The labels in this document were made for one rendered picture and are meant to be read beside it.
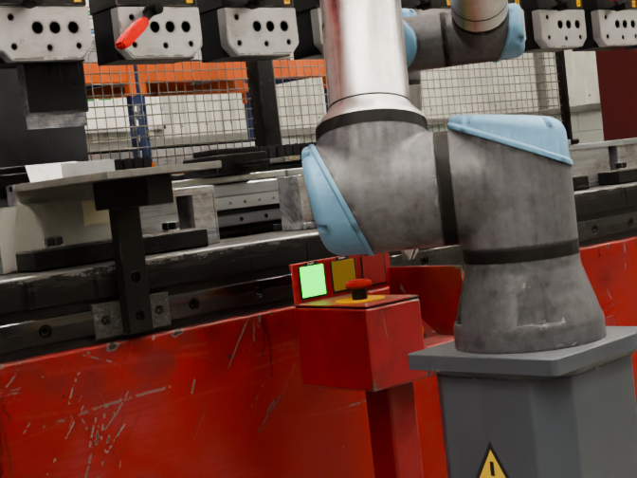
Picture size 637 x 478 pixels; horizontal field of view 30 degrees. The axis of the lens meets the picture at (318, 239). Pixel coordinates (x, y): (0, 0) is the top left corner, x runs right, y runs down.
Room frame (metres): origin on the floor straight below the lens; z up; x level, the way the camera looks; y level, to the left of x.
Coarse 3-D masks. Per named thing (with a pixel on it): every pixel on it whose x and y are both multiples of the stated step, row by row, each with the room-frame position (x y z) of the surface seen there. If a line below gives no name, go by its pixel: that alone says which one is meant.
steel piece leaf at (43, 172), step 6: (60, 162) 1.80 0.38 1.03; (66, 162) 1.81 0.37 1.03; (30, 168) 1.77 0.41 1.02; (36, 168) 1.78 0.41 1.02; (42, 168) 1.78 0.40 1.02; (48, 168) 1.79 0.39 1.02; (54, 168) 1.79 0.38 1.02; (60, 168) 1.80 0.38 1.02; (30, 174) 1.76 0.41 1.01; (36, 174) 1.77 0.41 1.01; (42, 174) 1.78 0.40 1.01; (48, 174) 1.78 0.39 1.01; (54, 174) 1.79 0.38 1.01; (60, 174) 1.79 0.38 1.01; (30, 180) 1.76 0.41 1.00; (36, 180) 1.77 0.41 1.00; (42, 180) 1.77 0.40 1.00
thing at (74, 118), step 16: (32, 64) 1.76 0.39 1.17; (48, 64) 1.78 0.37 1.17; (64, 64) 1.79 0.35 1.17; (80, 64) 1.81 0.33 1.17; (32, 80) 1.76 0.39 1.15; (48, 80) 1.77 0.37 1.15; (64, 80) 1.79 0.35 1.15; (80, 80) 1.81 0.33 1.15; (32, 96) 1.76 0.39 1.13; (48, 96) 1.77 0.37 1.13; (64, 96) 1.79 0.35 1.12; (80, 96) 1.81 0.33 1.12; (32, 112) 1.75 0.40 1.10; (48, 112) 1.77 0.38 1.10; (64, 112) 1.79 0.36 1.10; (80, 112) 1.81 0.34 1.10; (32, 128) 1.76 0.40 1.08
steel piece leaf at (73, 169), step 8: (96, 160) 1.72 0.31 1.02; (104, 160) 1.73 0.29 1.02; (112, 160) 1.73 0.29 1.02; (64, 168) 1.68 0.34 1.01; (72, 168) 1.69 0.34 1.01; (80, 168) 1.70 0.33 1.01; (88, 168) 1.71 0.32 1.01; (96, 168) 1.72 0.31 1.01; (104, 168) 1.72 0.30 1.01; (112, 168) 1.73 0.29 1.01; (64, 176) 1.68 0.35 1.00
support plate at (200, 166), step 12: (144, 168) 1.55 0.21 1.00; (156, 168) 1.56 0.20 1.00; (168, 168) 1.58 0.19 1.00; (180, 168) 1.59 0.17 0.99; (192, 168) 1.60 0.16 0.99; (204, 168) 1.61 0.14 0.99; (216, 168) 1.64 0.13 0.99; (48, 180) 1.64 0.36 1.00; (60, 180) 1.61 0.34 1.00; (72, 180) 1.59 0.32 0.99; (84, 180) 1.56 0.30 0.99; (96, 180) 1.54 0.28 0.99; (108, 180) 1.65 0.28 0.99
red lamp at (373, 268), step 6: (366, 258) 1.83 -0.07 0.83; (372, 258) 1.84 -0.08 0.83; (378, 258) 1.85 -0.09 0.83; (366, 264) 1.83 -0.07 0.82; (372, 264) 1.84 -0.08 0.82; (378, 264) 1.85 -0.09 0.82; (366, 270) 1.83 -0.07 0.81; (372, 270) 1.84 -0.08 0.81; (378, 270) 1.85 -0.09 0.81; (384, 270) 1.85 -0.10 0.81; (366, 276) 1.83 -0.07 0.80; (372, 276) 1.84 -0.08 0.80; (378, 276) 1.85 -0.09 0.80; (384, 276) 1.85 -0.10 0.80; (372, 282) 1.84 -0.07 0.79; (378, 282) 1.84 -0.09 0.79
